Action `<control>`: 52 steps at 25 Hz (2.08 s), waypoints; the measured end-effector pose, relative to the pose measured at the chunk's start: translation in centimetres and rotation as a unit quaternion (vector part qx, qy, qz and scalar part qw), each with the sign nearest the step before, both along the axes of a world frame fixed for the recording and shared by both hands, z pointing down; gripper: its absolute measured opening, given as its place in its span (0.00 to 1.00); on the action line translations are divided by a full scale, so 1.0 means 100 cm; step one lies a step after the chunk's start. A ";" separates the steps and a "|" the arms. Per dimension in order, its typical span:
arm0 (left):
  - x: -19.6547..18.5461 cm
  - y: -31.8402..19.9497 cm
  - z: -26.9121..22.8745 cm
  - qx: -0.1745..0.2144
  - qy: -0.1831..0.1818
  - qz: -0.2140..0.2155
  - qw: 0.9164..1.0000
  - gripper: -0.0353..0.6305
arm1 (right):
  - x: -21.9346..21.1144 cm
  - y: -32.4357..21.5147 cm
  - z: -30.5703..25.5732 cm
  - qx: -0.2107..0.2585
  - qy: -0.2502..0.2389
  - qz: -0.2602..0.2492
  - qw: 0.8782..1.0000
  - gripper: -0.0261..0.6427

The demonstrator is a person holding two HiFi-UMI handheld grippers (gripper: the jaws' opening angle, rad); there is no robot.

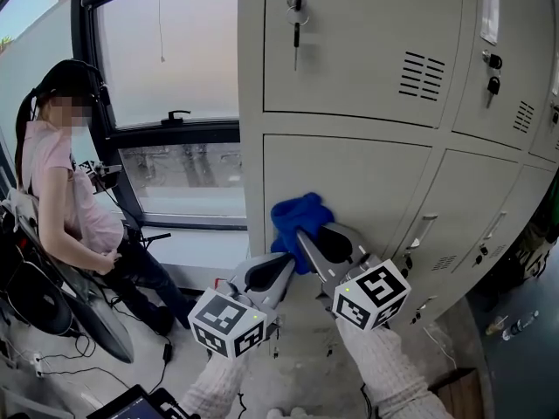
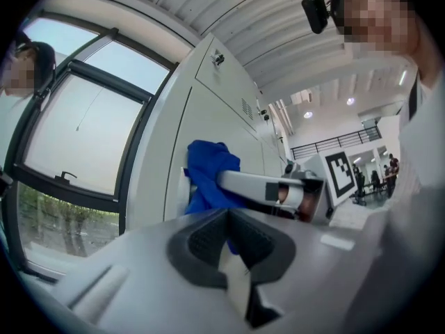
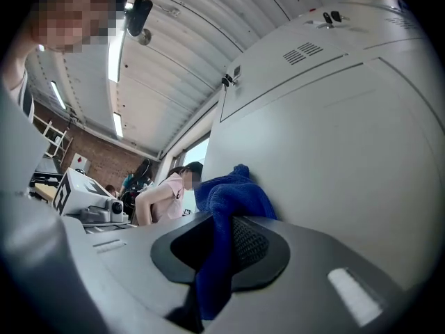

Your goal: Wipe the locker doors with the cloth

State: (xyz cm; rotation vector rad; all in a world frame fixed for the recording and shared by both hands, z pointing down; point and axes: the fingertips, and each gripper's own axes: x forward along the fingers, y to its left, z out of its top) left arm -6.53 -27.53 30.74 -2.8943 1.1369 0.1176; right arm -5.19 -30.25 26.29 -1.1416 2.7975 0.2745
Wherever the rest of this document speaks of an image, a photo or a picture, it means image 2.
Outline person's right hand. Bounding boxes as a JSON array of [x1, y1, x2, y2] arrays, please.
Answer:
[[298, 191, 316, 224]]

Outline black mezzanine railing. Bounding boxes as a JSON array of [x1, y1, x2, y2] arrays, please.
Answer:
[[289, 125, 382, 160]]

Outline row of grey locker doors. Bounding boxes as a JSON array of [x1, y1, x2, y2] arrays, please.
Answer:
[[137, 32, 293, 244]]

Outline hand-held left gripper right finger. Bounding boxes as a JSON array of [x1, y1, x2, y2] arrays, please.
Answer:
[[227, 207, 383, 334]]

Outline black framed window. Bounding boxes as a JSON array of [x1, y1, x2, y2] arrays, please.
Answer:
[[0, 8, 177, 282]]

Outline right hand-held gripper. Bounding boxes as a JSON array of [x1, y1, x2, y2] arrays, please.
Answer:
[[215, 150, 359, 226]]

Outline black shoulder strap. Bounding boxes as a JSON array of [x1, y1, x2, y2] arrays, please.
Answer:
[[407, 70, 419, 121]]

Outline thin blind pull cord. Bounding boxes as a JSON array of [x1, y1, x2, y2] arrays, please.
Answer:
[[74, 84, 106, 132]]

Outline blue cloth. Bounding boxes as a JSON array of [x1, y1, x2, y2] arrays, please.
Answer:
[[184, 139, 252, 257]]

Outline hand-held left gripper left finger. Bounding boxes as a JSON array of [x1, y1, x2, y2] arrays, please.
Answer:
[[54, 209, 250, 334]]

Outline black head-mounted camera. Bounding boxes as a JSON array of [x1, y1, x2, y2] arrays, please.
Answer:
[[300, 0, 332, 35]]

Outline person's white shirt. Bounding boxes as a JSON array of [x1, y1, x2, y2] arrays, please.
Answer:
[[357, 56, 445, 312]]

